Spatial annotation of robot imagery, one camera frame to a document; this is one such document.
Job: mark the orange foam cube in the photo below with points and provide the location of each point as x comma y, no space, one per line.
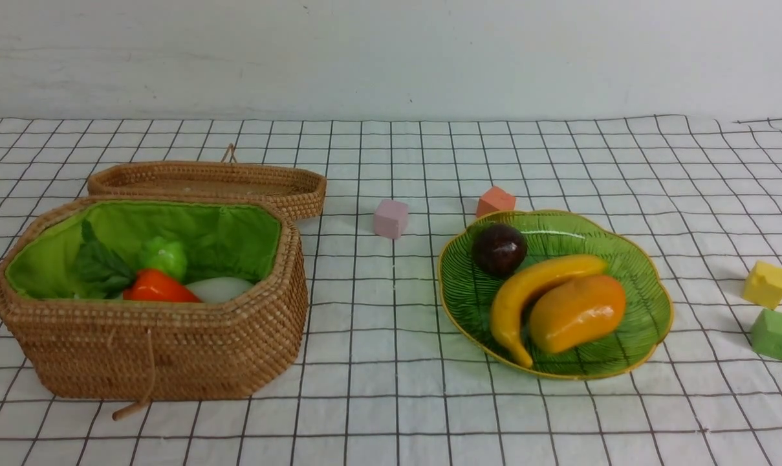
494,199

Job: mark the yellow foam cube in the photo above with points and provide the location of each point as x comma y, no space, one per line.
763,285

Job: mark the white toy radish green leaves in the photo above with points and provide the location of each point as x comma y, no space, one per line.
219,289

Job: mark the green toy bitter gourd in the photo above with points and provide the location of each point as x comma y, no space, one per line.
165,255

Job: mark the yellow toy banana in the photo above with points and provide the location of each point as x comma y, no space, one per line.
527,285

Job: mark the dark purple toy mangosteen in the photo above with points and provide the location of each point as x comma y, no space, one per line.
499,249

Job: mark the woven rattan basket green lining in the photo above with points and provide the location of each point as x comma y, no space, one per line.
85,346

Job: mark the orange yellow toy mango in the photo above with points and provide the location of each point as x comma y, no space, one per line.
579,311

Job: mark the woven rattan basket lid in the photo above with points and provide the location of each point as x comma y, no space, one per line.
299,194

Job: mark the white black grid tablecloth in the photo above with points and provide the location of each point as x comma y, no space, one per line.
385,379

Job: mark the green foam cube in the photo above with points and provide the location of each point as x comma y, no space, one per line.
766,334

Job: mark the green glass leaf plate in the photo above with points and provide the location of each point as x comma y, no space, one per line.
466,293

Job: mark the orange toy carrot green top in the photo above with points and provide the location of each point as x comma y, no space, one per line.
107,273

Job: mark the pink foam cube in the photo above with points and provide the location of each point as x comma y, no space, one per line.
390,219

